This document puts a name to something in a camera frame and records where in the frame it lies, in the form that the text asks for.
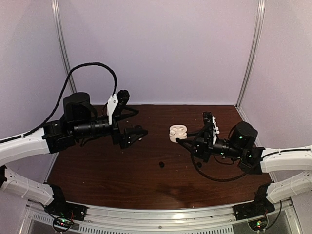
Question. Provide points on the circuit board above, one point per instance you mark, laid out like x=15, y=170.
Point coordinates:
x=258, y=224
x=61, y=224

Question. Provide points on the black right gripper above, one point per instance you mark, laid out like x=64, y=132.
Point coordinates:
x=204, y=144

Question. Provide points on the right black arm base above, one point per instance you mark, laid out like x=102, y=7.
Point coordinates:
x=258, y=207

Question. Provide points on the aluminium front rail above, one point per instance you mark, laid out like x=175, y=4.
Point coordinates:
x=206, y=220

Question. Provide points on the left aluminium frame post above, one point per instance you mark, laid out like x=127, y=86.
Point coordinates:
x=60, y=35

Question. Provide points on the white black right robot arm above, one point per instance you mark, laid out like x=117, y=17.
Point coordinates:
x=239, y=146

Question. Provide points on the right aluminium frame post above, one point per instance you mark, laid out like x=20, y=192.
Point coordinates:
x=258, y=26

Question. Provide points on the aluminium frame post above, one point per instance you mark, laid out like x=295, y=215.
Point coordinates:
x=60, y=35
x=258, y=26

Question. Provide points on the right circuit board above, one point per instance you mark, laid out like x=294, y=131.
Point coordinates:
x=258, y=224

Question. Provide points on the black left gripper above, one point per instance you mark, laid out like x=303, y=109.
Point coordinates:
x=118, y=138

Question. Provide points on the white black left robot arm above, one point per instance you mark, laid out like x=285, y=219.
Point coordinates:
x=80, y=123

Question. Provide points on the white earbud charging case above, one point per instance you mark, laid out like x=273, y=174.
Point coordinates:
x=177, y=132

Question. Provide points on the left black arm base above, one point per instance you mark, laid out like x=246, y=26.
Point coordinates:
x=60, y=207

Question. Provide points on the left circuit board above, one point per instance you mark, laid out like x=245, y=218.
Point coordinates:
x=61, y=224

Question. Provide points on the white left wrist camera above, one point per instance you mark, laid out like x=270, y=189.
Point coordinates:
x=110, y=107

